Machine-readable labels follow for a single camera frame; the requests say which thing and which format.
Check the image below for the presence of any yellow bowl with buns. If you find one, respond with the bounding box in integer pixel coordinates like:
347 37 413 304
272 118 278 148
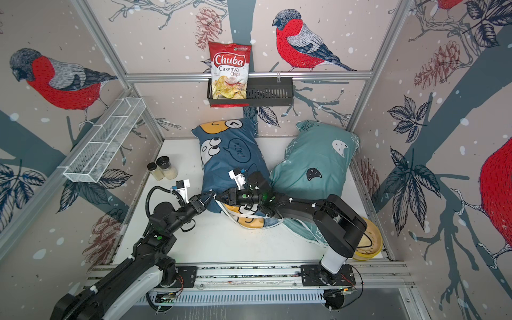
353 217 383 261

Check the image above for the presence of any black wire shelf basket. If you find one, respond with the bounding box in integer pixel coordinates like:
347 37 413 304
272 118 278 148
207 77 294 107

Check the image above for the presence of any large black-lid spice jar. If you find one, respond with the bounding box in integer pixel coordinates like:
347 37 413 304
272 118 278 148
156 156 178 180

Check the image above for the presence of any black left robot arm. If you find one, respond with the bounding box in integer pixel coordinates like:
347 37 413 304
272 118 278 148
50 191 214 319

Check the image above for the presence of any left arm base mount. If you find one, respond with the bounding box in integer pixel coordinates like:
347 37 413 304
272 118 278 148
157 266 198 289

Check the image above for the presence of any aluminium frame crossbar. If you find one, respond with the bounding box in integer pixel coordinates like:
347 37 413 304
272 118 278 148
125 70 373 84

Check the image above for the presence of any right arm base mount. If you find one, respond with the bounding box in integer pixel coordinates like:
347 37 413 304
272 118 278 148
297 264 356 287

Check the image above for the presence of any red Chuba chips bag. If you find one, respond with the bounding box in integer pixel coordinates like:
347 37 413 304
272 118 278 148
209 42 252 99

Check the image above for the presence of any white wire mesh basket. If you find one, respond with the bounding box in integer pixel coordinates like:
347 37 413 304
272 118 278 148
63 97 146 183

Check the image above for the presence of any blue cartoon pillow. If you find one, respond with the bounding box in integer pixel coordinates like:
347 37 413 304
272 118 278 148
191 119 282 229

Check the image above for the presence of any small black-lid spice jar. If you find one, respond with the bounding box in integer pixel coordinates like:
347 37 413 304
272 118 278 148
147 162 164 181

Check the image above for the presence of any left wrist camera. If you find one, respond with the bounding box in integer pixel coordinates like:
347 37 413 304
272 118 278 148
175 179 190 203

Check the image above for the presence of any teal cat pillow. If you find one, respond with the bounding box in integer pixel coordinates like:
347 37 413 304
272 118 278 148
269 119 361 245

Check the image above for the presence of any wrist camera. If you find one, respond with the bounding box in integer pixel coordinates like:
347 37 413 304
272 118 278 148
229 169 247 190
175 179 190 203

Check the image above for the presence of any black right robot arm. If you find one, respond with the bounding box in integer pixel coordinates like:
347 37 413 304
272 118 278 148
215 171 367 286

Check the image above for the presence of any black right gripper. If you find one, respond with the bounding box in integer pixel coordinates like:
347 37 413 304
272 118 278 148
214 190 263 209

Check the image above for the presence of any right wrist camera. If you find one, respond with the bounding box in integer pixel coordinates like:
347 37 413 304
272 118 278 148
229 169 247 190

